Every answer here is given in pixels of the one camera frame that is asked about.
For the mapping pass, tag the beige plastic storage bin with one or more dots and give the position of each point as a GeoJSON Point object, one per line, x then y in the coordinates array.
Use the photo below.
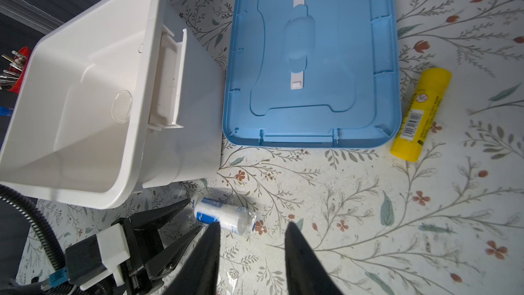
{"type": "Point", "coordinates": [62, 143]}

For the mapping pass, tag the white blue labelled bottle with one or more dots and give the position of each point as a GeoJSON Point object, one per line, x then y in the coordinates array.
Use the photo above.
{"type": "Point", "coordinates": [236, 219]}

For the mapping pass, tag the blue plastic bin lid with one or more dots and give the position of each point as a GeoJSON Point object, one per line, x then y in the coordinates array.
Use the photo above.
{"type": "Point", "coordinates": [313, 74]}

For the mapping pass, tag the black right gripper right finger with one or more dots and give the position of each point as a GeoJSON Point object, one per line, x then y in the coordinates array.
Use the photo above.
{"type": "Point", "coordinates": [305, 273]}

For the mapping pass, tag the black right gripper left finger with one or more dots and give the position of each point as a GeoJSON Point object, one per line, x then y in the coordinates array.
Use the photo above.
{"type": "Point", "coordinates": [199, 274]}

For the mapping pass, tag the small clear plastic cup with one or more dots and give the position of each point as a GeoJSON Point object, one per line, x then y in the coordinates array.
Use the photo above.
{"type": "Point", "coordinates": [121, 107]}

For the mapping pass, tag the yellow capped tube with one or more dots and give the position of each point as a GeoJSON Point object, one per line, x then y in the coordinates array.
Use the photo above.
{"type": "Point", "coordinates": [421, 113]}

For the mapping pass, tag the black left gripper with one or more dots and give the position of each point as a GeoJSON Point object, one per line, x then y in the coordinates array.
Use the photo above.
{"type": "Point", "coordinates": [133, 261]}

